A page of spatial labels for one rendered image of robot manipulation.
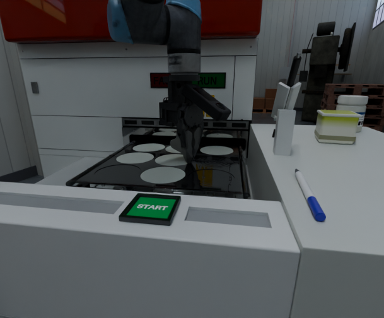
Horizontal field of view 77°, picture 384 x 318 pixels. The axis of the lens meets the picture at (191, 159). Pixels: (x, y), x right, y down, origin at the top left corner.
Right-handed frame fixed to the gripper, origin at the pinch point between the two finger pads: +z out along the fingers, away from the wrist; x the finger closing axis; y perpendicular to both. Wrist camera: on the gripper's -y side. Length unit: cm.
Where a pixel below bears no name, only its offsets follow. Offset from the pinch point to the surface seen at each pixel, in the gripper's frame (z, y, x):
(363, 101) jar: -13.6, -32.1, -32.2
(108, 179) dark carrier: 1.4, 8.6, 18.6
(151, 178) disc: 1.3, 1.3, 13.0
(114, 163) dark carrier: 1.3, 15.8, 11.6
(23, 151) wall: 59, 278, -53
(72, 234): -4.1, -12.1, 36.8
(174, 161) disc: 1.3, 4.6, 1.4
